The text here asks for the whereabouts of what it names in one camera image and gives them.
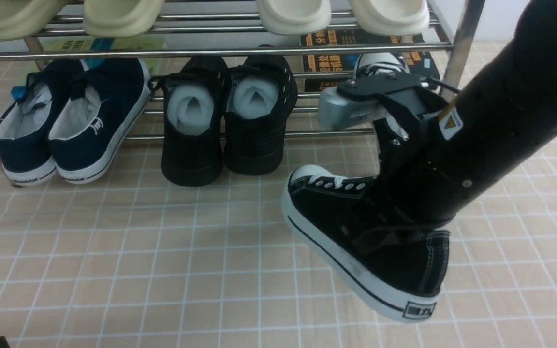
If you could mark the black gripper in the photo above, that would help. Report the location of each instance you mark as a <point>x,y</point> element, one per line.
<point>386,214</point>

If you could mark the black white canvas sneaker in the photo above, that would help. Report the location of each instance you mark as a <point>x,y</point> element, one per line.
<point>369,64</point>
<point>394,264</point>

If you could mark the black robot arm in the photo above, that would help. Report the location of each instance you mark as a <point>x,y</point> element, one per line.
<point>459,149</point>

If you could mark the silver metal shoe rack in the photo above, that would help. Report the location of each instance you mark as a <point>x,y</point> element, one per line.
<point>457,46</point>

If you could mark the navy canvas shoe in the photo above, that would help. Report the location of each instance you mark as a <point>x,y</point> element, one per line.
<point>24,126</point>
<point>104,103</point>

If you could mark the navy canvas shoe far left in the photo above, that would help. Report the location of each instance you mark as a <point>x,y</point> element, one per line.
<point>24,126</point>

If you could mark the black box with orange text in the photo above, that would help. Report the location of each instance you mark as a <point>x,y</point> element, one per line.
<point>420,62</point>

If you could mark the black sneaker right of pair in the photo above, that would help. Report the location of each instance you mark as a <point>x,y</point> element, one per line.
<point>263,95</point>

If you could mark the black sneaker of pair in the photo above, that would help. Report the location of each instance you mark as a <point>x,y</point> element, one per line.
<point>194,100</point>
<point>263,95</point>

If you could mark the cream slipper right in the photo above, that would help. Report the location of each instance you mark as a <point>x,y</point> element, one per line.
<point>391,17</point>

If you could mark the cream slipper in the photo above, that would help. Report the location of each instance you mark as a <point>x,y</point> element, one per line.
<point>391,17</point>
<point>294,17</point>

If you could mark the cream slipper left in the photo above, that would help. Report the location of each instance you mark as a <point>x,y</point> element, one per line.
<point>294,17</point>

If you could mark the black sneaker left of pair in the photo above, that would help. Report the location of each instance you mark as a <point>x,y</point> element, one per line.
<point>194,100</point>

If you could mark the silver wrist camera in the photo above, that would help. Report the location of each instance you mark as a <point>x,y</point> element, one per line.
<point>337,113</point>

